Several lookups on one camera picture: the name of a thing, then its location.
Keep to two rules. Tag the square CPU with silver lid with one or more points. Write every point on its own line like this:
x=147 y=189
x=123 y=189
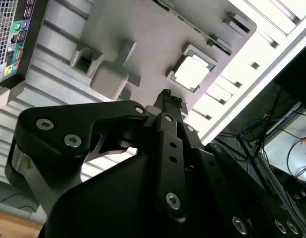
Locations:
x=191 y=74

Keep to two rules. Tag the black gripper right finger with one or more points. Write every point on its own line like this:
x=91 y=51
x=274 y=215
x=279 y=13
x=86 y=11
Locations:
x=242 y=188

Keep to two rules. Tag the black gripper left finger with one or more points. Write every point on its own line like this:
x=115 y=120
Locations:
x=76 y=116

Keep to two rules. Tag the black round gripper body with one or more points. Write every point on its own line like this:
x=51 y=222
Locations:
x=113 y=205

